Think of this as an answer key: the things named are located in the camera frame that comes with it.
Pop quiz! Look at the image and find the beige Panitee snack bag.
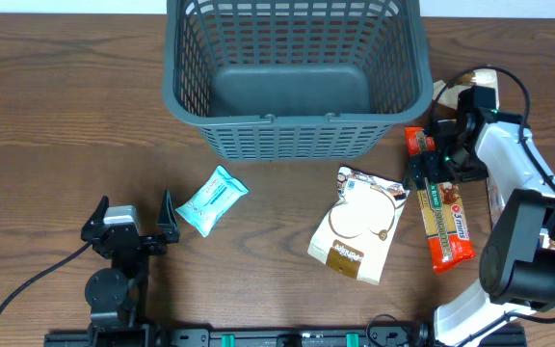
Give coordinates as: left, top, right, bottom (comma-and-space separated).
307, 167, 410, 285

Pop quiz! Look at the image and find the orange spaghetti package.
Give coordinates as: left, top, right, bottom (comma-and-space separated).
404, 126, 476, 274

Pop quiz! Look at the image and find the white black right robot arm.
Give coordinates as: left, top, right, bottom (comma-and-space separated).
404, 86, 555, 346

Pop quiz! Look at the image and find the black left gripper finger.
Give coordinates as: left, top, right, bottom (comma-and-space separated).
157, 189, 180, 235
83, 196, 109, 233

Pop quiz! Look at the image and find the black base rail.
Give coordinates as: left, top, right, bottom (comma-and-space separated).
43, 323, 528, 347

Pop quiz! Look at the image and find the teal wet wipes pack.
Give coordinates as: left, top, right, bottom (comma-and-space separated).
176, 166, 249, 237

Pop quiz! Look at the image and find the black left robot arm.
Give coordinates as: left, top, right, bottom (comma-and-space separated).
81, 191, 180, 346

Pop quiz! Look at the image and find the grey plastic basket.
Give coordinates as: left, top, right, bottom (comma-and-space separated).
162, 0, 433, 161

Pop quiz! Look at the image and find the Kleenex tissue multipack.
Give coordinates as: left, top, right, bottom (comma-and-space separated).
486, 177, 555, 251

